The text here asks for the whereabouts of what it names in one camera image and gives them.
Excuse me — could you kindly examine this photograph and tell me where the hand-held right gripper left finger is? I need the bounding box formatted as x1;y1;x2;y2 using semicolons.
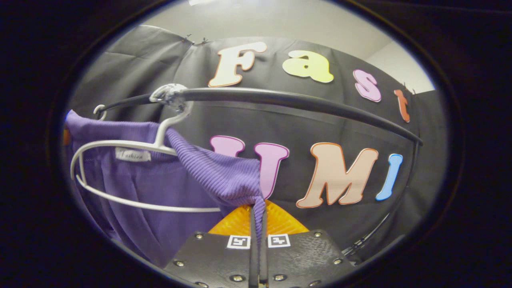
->
164;205;256;288

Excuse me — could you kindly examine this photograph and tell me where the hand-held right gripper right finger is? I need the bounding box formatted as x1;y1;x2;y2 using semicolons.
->
259;199;357;288

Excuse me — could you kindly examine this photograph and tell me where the purple ribbed knit top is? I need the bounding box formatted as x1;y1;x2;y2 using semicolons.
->
65;110;268;269

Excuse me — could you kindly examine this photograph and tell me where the black clothes rack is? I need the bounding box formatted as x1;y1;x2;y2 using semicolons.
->
96;87;424;258

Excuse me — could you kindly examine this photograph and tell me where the black backdrop cloth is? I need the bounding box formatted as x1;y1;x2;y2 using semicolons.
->
66;25;448;264

